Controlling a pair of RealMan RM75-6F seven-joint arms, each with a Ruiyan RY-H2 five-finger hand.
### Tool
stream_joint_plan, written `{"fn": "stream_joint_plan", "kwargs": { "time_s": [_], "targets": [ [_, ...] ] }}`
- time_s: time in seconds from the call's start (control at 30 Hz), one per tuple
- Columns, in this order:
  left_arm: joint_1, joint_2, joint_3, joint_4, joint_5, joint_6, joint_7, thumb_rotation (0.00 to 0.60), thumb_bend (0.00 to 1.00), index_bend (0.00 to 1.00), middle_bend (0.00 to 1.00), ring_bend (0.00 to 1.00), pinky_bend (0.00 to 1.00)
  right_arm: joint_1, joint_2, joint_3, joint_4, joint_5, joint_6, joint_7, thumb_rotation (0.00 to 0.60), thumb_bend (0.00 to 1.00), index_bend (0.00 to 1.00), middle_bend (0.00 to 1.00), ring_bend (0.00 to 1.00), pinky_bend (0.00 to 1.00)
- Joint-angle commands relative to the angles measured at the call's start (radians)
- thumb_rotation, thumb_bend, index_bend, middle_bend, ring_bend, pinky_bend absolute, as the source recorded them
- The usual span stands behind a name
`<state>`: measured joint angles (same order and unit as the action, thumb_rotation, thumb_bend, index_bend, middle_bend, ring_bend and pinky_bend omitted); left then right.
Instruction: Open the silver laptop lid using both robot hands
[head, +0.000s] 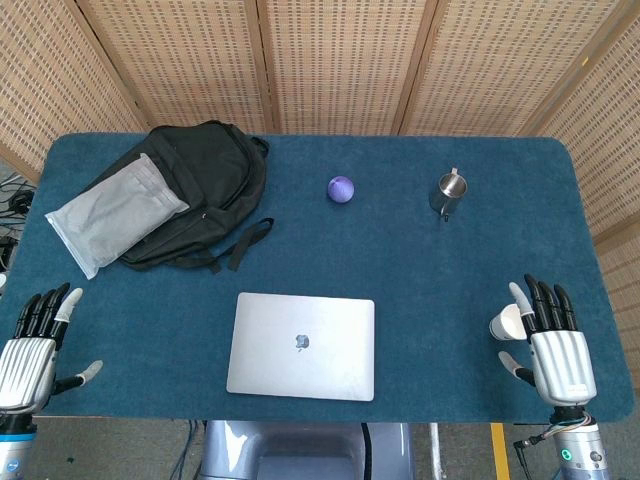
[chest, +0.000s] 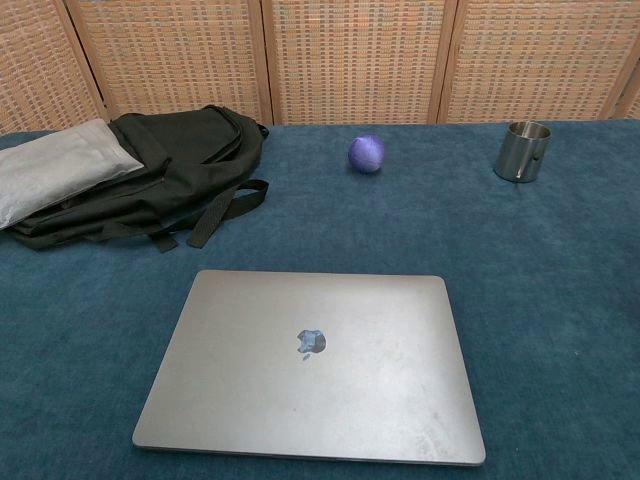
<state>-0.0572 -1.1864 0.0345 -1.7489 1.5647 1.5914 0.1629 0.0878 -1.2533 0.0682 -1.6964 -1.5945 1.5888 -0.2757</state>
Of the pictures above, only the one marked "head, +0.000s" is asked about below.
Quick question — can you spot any blue table mat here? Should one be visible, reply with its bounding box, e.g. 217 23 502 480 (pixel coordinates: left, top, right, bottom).
0 132 636 426

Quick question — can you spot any stainless steel mug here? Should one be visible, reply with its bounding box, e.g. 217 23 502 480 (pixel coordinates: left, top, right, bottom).
428 167 469 222

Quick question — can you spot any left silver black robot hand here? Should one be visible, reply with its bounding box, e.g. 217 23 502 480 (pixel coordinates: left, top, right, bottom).
0 282 105 414

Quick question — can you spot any grey padded pouch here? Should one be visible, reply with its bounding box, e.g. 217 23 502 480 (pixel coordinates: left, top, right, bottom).
44 152 190 280

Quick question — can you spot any purple ball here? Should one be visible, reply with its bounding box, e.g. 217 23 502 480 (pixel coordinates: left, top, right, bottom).
327 175 356 204

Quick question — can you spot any white paper cup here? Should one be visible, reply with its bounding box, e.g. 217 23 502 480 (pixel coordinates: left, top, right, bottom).
488 303 529 343

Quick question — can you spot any right arm wrist cable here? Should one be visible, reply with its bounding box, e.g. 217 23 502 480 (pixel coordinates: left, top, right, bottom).
512 430 557 480

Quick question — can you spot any blue floor cable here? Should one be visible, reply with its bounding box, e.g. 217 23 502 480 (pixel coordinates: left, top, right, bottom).
183 419 202 469

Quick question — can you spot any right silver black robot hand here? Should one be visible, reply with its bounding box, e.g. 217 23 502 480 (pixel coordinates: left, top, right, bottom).
497 273 599 407

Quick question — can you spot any black backpack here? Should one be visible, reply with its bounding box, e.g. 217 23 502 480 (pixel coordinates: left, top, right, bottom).
82 121 275 275

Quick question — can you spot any black floor cables bundle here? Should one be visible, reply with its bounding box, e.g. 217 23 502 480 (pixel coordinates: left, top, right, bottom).
0 169 39 281

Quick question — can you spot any silver laptop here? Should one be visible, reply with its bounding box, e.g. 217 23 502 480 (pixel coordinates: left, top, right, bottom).
225 292 376 403

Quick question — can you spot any yellow floor tape strip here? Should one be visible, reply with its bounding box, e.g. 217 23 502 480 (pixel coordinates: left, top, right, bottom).
489 422 512 480

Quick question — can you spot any grey-blue robot torso base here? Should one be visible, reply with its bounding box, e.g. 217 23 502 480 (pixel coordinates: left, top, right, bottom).
199 420 416 480

